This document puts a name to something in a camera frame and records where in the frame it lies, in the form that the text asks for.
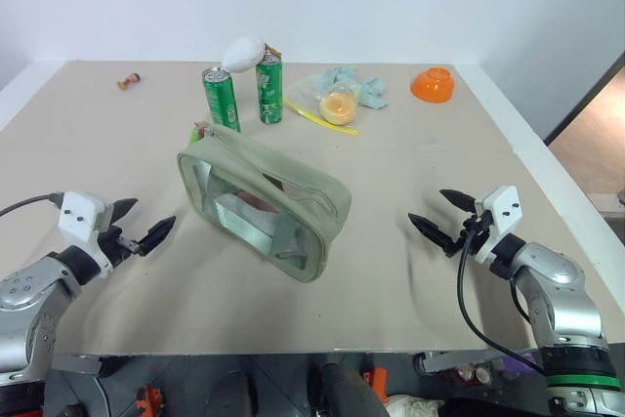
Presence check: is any green soda can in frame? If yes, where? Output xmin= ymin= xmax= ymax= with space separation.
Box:
xmin=254 ymin=54 xmax=286 ymax=126
xmin=201 ymin=66 xmax=243 ymax=135

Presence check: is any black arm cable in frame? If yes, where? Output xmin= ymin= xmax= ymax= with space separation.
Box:
xmin=456 ymin=225 xmax=546 ymax=375
xmin=0 ymin=192 xmax=64 ymax=219

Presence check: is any green clear toiletry pouch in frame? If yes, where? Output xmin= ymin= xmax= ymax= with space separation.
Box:
xmin=176 ymin=123 xmax=354 ymax=286

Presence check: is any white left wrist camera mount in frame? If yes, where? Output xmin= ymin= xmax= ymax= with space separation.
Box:
xmin=57 ymin=190 xmax=116 ymax=270

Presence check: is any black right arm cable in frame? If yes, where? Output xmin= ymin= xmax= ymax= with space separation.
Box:
xmin=456 ymin=225 xmax=546 ymax=375

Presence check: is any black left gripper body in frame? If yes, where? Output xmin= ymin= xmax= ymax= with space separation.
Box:
xmin=96 ymin=201 xmax=147 ymax=271

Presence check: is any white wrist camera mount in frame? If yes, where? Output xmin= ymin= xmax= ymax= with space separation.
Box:
xmin=57 ymin=190 xmax=116 ymax=270
xmin=474 ymin=186 xmax=523 ymax=265

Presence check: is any purple object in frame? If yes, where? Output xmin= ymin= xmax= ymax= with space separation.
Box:
xmin=501 ymin=354 xmax=533 ymax=380

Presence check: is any orange plastic bowl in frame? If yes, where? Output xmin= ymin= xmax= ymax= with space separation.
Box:
xmin=409 ymin=65 xmax=457 ymax=105

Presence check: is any pink green small wrapper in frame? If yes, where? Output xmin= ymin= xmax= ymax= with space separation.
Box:
xmin=189 ymin=119 xmax=219 ymax=146

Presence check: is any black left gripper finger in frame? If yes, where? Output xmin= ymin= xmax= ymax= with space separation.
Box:
xmin=110 ymin=197 xmax=140 ymax=229
xmin=137 ymin=215 xmax=178 ymax=257

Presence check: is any grey metal table bracket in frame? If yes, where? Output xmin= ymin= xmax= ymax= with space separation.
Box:
xmin=50 ymin=353 xmax=106 ymax=378
xmin=413 ymin=350 xmax=495 ymax=378

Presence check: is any dark rounded shape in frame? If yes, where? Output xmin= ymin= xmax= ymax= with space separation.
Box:
xmin=318 ymin=361 xmax=388 ymax=417

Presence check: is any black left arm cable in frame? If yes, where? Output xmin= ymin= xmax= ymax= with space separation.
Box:
xmin=0 ymin=192 xmax=64 ymax=219

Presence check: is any small orange black device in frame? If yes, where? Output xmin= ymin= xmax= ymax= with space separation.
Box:
xmin=360 ymin=366 xmax=391 ymax=396
xmin=136 ymin=385 xmax=163 ymax=412

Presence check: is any white shoe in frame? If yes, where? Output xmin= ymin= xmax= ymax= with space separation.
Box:
xmin=385 ymin=394 xmax=446 ymax=417

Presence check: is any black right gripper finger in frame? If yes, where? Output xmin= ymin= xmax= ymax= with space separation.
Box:
xmin=407 ymin=212 xmax=454 ymax=258
xmin=438 ymin=188 xmax=477 ymax=216

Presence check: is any white egg-shaped object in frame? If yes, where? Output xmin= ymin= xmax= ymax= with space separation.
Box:
xmin=222 ymin=34 xmax=268 ymax=73

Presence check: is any beige table cloth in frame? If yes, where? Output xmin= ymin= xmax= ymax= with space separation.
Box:
xmin=0 ymin=60 xmax=609 ymax=356

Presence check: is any plastic bag with orange cup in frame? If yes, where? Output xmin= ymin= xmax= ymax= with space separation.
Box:
xmin=283 ymin=70 xmax=363 ymax=137

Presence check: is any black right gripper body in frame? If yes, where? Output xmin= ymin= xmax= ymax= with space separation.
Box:
xmin=447 ymin=210 xmax=493 ymax=258

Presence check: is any yellow orange cup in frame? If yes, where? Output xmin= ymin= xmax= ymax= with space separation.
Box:
xmin=317 ymin=90 xmax=357 ymax=127

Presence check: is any small brown figurine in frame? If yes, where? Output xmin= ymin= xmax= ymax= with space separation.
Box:
xmin=116 ymin=73 xmax=144 ymax=92

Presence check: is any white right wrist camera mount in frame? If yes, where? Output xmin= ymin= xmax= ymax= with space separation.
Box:
xmin=474 ymin=186 xmax=523 ymax=265

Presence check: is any light blue cloth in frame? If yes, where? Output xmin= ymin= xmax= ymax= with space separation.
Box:
xmin=319 ymin=64 xmax=392 ymax=111

